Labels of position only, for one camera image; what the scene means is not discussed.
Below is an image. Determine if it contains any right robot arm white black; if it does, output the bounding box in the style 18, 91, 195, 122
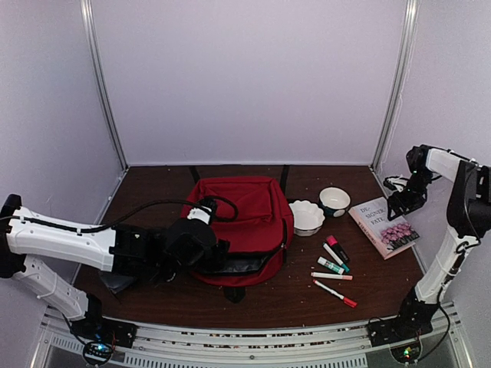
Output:
384, 145, 490, 339

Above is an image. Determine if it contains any white pen red cap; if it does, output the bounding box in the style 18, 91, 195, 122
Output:
312, 279, 358, 308

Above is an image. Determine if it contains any red backpack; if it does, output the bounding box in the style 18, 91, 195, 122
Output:
187, 166, 294, 303

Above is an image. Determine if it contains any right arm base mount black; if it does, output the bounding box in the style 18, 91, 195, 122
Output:
367, 314, 434, 347

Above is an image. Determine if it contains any left aluminium corner post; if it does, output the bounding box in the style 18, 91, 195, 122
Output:
80, 0, 129, 170

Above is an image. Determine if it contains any aluminium corner post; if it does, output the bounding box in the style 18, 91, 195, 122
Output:
371, 0, 420, 173
80, 0, 129, 170

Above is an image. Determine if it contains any paperback book with pink flowers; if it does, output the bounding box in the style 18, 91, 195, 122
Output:
348, 197, 420, 260

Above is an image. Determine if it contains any grey pencil pouch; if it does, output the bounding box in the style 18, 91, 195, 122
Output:
98, 271, 137, 294

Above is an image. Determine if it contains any dark blue dotted bowl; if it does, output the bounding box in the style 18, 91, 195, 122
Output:
318, 187, 351, 218

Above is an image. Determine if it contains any right aluminium corner post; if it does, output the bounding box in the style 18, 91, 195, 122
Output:
371, 0, 420, 173

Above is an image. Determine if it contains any white scalloped bowl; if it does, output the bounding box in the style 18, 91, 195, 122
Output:
289, 200, 325, 237

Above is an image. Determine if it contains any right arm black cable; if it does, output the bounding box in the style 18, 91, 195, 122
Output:
416, 298, 452, 348

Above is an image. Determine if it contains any white pen pink cap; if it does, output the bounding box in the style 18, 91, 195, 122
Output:
310, 271, 353, 281

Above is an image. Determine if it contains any aluminium front rail frame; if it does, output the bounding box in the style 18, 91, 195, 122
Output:
27, 303, 479, 367

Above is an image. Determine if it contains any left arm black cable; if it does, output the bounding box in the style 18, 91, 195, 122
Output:
0, 195, 239, 235

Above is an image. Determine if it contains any white green glue stick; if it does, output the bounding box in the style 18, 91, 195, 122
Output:
317, 257, 344, 274

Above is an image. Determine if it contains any white black marker teal cap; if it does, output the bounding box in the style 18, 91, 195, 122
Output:
323, 243, 349, 273

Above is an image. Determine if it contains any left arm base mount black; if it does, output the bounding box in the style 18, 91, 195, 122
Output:
71, 294, 137, 348

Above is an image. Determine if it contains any pink highlighter marker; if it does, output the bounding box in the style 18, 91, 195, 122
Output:
326, 235, 350, 264

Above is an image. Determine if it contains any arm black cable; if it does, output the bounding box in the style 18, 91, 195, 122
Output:
416, 298, 452, 348
0, 195, 239, 235

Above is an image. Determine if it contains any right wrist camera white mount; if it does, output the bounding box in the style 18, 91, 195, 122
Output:
383, 176, 409, 192

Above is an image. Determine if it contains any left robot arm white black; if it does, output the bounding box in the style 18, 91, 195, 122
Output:
1, 194, 229, 340

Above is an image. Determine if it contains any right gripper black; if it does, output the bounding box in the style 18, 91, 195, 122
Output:
387, 168, 433, 219

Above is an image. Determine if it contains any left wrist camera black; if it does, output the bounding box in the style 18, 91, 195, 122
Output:
186, 197, 217, 225

